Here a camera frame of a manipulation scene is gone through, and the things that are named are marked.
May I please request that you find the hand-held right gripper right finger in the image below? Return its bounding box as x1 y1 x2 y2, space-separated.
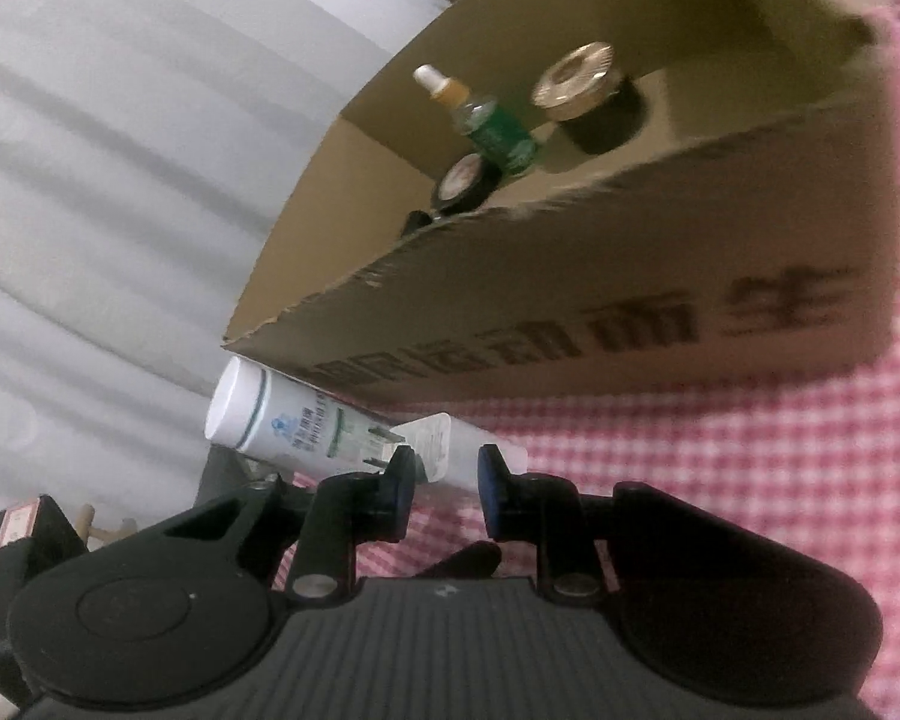
476 444 728 605

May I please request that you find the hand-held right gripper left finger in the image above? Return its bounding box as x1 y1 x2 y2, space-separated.
161 444 419 601

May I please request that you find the white tube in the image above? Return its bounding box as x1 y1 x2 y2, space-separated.
205 356 530 497

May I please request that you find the cardboard box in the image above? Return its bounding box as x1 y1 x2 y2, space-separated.
221 0 900 410

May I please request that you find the wooden stick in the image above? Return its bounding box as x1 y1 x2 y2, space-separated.
79 504 140 541

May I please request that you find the pink checkered blanket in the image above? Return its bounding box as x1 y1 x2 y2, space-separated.
292 0 900 720

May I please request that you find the black tape roll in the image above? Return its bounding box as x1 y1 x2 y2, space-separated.
431 152 505 220

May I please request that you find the green spray bottle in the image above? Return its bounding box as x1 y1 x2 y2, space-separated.
412 64 539 175

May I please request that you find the white curtain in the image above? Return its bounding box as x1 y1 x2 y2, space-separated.
0 0 451 563

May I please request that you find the black jar with gold lid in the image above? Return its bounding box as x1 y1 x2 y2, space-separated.
532 41 650 155

